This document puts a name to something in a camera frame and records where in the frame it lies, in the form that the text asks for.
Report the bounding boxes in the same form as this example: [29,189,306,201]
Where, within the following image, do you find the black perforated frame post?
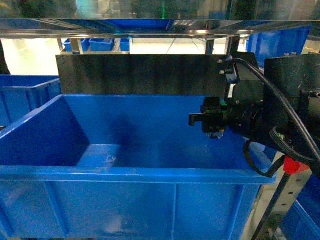
[252,169,312,240]

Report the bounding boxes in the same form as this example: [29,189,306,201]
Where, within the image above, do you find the green mushroom push button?
[200,96,228,139]

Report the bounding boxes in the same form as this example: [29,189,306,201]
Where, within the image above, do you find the stainless steel shelf rail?
[0,18,320,39]

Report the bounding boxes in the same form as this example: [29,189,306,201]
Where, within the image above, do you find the blue bin left neighbour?
[0,75,62,127]

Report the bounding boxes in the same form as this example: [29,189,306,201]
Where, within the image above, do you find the red clamp part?
[283,156,310,175]

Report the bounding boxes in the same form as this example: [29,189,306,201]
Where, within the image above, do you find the black back panel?
[56,54,227,98]

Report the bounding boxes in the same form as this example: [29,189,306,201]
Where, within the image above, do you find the large blue target bin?
[0,94,275,240]

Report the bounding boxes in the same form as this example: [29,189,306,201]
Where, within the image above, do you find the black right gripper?
[188,52,264,140]

